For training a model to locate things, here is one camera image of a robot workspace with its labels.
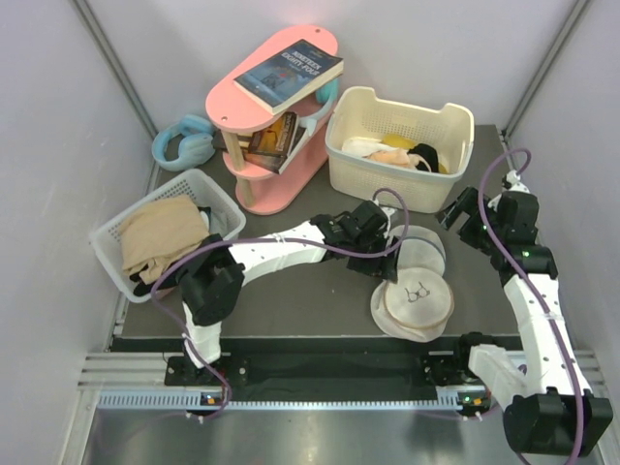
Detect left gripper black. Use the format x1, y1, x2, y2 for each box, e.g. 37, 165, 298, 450
347, 232, 401, 285

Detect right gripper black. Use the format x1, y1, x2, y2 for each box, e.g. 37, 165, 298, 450
434, 186, 505, 256

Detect beige trim mesh laundry bag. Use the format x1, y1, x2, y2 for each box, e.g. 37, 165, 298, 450
370, 267, 454, 343

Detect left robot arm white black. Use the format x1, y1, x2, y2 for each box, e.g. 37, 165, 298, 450
165, 201, 403, 385

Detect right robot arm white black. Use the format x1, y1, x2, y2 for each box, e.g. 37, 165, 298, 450
436, 172, 613, 459

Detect grey trim mesh laundry bag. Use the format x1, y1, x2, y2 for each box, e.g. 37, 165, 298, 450
388, 225, 447, 283

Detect cream plastic laundry basket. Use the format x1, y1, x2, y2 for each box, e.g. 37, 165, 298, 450
325, 86, 475, 213

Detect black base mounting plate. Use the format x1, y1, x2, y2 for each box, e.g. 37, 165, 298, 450
164, 333, 527, 388

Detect clothes pile in cream basket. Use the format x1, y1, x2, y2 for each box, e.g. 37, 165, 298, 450
342, 134, 449, 174

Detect pink two-tier shelf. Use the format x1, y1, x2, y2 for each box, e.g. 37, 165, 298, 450
204, 24, 340, 216

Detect brown orange book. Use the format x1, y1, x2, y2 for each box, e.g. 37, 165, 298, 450
242, 111, 305, 174

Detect dark blue paperback book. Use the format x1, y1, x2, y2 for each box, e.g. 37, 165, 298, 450
233, 39, 344, 115

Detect blue headphones on floor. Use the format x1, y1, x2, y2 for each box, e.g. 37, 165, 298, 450
151, 114, 215, 172

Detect beige folded cloth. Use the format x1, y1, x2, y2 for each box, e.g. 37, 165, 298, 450
119, 195, 210, 282

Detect white plastic perforated basket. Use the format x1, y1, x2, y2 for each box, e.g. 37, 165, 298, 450
90, 169, 246, 303

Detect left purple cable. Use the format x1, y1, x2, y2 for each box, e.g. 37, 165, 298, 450
149, 187, 411, 423

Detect purple cable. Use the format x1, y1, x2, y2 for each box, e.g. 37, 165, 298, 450
477, 147, 595, 465
149, 187, 411, 423

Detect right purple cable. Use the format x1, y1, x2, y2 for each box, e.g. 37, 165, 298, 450
477, 147, 595, 465

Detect grey slotted cable duct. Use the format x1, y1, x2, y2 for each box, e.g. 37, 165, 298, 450
97, 389, 490, 414

